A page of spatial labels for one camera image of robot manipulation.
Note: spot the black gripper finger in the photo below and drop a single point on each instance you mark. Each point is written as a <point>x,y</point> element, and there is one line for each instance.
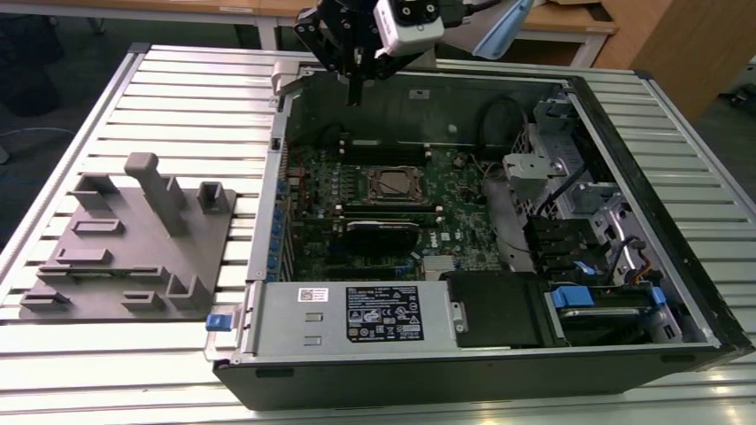
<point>389,66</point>
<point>313,35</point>

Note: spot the wooden cabinet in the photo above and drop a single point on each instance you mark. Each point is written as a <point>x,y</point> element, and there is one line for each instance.
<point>678,44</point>

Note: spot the green motherboard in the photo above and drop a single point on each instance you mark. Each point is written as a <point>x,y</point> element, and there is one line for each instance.
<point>466,230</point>

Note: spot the wooden desk white frame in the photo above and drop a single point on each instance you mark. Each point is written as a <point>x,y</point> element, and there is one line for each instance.
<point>566,24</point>

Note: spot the blue case latch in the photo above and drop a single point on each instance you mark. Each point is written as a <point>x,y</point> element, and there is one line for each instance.
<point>218,322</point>

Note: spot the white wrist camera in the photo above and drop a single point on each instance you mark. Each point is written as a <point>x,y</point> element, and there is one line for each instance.
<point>413,37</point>

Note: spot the CPU with silver top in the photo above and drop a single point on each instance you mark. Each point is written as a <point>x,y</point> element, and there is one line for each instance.
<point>396,183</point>

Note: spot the black graphics card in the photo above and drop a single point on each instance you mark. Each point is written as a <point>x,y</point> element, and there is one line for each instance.
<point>380,237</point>

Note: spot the grey case latch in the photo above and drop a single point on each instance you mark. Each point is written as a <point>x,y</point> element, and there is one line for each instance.
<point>282,73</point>

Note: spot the green RAM stick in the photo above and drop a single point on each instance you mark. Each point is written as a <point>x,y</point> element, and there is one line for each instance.
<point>97,274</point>

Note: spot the black office chair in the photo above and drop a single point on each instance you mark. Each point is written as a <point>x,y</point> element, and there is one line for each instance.
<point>29,66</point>

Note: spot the metal drive cage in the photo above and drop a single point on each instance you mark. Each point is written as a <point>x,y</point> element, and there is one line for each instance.
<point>549,133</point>

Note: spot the CPU socket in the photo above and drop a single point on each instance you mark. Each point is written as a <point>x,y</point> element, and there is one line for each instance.
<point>369,200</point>

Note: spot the silver chipset heatsink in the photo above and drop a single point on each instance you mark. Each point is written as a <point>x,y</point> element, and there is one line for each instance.
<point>440,263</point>

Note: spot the black PC case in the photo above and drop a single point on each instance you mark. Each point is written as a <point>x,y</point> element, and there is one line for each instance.
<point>413,385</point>

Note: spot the silver metal bracket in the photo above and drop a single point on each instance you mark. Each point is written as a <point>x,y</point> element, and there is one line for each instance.
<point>525,170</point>

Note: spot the hard disk in blue carrier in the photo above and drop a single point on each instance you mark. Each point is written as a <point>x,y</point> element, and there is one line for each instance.
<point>569,296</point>

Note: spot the grey parts rack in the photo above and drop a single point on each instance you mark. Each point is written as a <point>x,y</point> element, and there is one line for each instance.
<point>136,248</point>

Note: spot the grey power supply unit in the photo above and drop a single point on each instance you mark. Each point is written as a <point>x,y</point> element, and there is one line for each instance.
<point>330,327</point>

